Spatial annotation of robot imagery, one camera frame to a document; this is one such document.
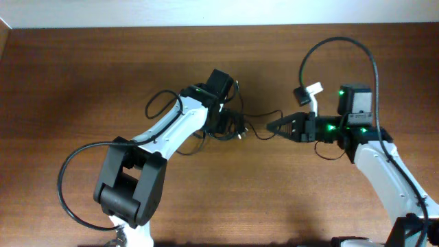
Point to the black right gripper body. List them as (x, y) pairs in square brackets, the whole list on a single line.
[(323, 127)]

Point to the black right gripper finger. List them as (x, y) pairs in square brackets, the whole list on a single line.
[(293, 133), (296, 119)]

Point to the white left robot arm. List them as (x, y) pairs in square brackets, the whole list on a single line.
[(130, 184)]

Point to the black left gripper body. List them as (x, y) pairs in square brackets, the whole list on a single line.
[(220, 126)]

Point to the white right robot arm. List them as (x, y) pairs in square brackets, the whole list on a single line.
[(413, 213)]

